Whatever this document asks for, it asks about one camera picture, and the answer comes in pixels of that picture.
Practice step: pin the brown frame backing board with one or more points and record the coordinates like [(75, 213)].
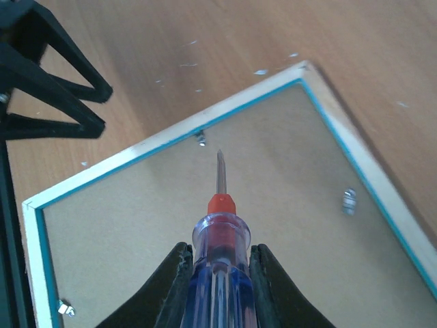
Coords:
[(291, 184)]

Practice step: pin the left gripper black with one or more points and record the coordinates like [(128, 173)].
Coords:
[(26, 28)]

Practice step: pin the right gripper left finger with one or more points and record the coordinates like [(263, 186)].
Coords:
[(161, 301)]

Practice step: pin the red blue screwdriver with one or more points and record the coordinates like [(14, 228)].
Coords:
[(220, 291)]

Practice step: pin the blue picture frame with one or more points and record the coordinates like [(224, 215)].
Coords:
[(49, 308)]

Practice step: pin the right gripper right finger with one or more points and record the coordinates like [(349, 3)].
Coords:
[(278, 301)]

